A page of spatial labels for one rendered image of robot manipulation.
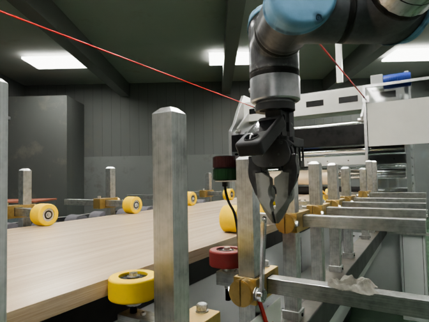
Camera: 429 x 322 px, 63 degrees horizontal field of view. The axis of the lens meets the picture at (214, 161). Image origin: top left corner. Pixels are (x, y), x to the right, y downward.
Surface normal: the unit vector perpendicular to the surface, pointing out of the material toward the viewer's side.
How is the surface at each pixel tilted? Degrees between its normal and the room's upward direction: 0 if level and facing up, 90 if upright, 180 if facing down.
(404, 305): 90
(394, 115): 90
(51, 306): 90
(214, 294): 90
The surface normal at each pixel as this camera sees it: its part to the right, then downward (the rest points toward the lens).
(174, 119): 0.86, -0.04
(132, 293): 0.24, -0.05
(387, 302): -0.52, -0.03
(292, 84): 0.51, -0.04
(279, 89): -0.03, -0.04
